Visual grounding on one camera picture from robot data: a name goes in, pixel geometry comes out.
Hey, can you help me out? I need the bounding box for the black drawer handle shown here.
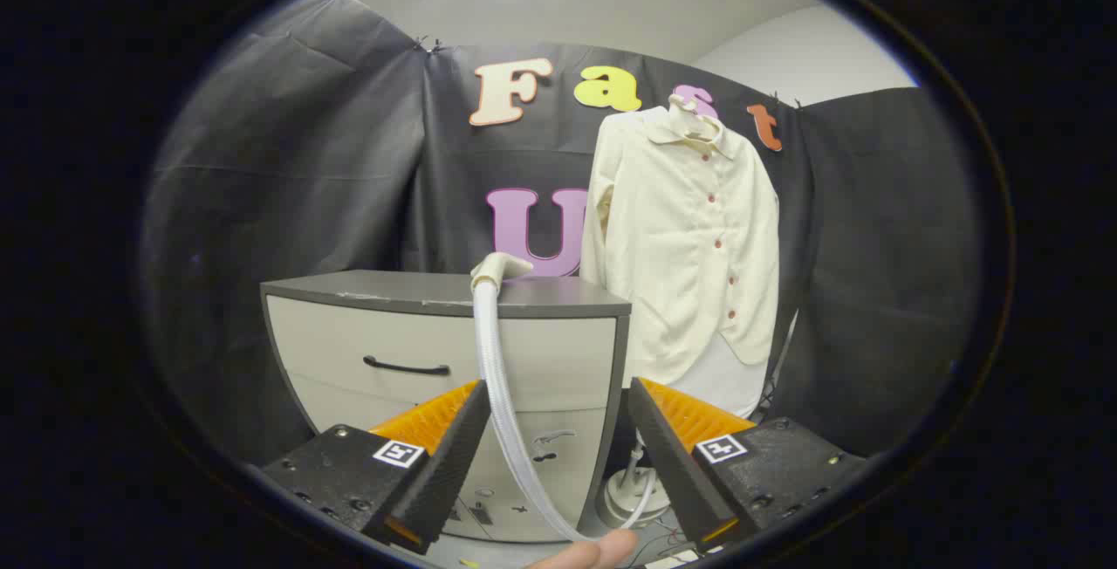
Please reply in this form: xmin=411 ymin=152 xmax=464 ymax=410
xmin=363 ymin=355 xmax=451 ymax=376

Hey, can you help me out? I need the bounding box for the cream garment steamer head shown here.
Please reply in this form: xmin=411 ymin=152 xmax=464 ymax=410
xmin=469 ymin=252 xmax=533 ymax=292

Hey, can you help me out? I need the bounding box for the grey drawer cabinet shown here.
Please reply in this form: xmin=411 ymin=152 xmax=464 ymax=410
xmin=260 ymin=270 xmax=632 ymax=544

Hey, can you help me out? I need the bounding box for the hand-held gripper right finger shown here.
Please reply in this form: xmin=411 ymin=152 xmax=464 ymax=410
xmin=627 ymin=377 xmax=867 ymax=552

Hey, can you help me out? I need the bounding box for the white garment steamer base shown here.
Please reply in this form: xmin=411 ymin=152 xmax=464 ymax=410
xmin=596 ymin=442 xmax=673 ymax=528

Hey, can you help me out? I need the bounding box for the cream button-up shirt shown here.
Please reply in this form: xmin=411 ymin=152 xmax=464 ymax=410
xmin=579 ymin=103 xmax=780 ymax=420

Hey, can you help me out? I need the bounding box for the black backdrop cloth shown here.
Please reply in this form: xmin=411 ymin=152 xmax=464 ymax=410
xmin=140 ymin=0 xmax=983 ymax=465

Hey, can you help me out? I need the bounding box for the thin white stand pole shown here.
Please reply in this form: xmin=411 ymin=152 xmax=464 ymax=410
xmin=766 ymin=312 xmax=799 ymax=417

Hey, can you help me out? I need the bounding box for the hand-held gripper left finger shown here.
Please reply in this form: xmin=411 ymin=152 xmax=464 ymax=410
xmin=262 ymin=380 xmax=491 ymax=555

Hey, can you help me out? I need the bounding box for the white garment steamer hose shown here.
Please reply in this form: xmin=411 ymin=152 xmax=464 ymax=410
xmin=472 ymin=279 xmax=657 ymax=545

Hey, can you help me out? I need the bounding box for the cream clothes hanger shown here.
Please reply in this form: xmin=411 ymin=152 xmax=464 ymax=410
xmin=668 ymin=93 xmax=723 ymax=141

